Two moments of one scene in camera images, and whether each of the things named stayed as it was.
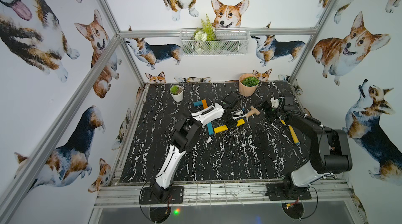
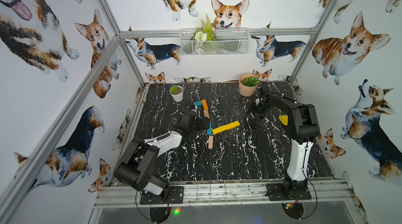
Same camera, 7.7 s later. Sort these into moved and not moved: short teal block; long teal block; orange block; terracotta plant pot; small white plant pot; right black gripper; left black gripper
Moved: right black gripper; left black gripper
Not moved: terracotta plant pot; small white plant pot; long teal block; short teal block; orange block
